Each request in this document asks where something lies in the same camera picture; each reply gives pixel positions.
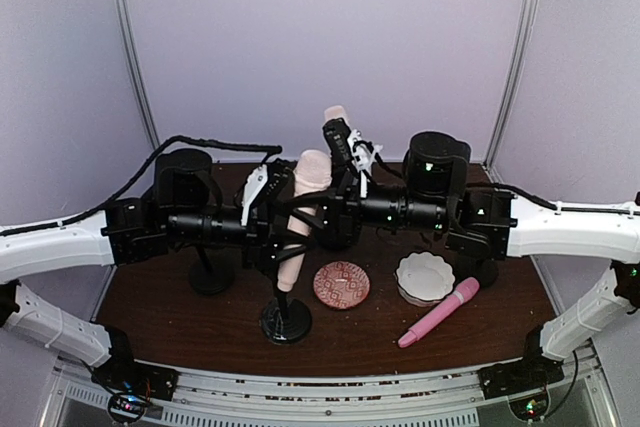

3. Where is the cream microphone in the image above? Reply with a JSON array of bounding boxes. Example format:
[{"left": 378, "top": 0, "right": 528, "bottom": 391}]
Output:
[
  {"left": 275, "top": 148, "right": 332, "bottom": 293},
  {"left": 324, "top": 105, "right": 350, "bottom": 125}
]

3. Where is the black mic stand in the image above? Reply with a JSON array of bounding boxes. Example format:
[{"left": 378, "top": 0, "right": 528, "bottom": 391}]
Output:
[
  {"left": 470, "top": 259, "right": 499, "bottom": 289},
  {"left": 260, "top": 289, "right": 312, "bottom": 344},
  {"left": 188, "top": 246, "right": 235, "bottom": 296}
]

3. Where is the pink microphone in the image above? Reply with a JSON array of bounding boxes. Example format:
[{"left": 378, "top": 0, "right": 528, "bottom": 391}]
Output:
[{"left": 397, "top": 277, "right": 480, "bottom": 348}]

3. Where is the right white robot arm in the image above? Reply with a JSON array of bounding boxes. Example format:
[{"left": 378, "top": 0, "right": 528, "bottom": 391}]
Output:
[{"left": 321, "top": 119, "right": 639, "bottom": 361}]

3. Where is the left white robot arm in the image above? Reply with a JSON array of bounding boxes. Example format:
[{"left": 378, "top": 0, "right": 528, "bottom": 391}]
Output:
[{"left": 1, "top": 148, "right": 332, "bottom": 373}]

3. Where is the red patterned dish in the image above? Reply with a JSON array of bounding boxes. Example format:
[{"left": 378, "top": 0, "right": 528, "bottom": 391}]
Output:
[{"left": 313, "top": 261, "right": 371, "bottom": 310}]

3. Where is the white scalloped bowl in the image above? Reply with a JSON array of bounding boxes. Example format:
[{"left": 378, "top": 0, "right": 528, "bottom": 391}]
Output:
[{"left": 394, "top": 252, "right": 455, "bottom": 307}]

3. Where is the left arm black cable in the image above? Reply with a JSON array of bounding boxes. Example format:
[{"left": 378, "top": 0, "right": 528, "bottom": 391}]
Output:
[{"left": 0, "top": 134, "right": 282, "bottom": 238}]

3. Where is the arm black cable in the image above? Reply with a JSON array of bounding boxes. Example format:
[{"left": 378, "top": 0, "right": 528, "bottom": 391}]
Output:
[
  {"left": 0, "top": 134, "right": 282, "bottom": 238},
  {"left": 374, "top": 156, "right": 640, "bottom": 213}
]

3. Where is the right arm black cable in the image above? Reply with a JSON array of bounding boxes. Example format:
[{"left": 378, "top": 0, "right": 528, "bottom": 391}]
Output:
[{"left": 374, "top": 156, "right": 640, "bottom": 213}]

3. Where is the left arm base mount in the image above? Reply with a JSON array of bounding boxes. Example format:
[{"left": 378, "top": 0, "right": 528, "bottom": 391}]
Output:
[{"left": 85, "top": 362, "right": 179, "bottom": 425}]

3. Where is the front aluminium rail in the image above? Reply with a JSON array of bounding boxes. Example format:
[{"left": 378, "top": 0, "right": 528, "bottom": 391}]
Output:
[{"left": 49, "top": 341, "right": 609, "bottom": 427}]

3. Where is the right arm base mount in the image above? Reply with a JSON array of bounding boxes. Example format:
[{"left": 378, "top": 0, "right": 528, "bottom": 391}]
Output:
[{"left": 477, "top": 359, "right": 564, "bottom": 422}]

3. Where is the left aluminium frame post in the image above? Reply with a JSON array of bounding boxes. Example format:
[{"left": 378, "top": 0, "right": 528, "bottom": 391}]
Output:
[{"left": 114, "top": 0, "right": 161, "bottom": 150}]

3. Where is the aluminium frame post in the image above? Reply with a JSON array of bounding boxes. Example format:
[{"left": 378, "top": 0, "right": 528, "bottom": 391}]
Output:
[
  {"left": 114, "top": 0, "right": 161, "bottom": 150},
  {"left": 483, "top": 0, "right": 539, "bottom": 171}
]

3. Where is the right aluminium frame post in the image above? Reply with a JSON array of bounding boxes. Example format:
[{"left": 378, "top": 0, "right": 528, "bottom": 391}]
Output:
[{"left": 483, "top": 0, "right": 539, "bottom": 171}]

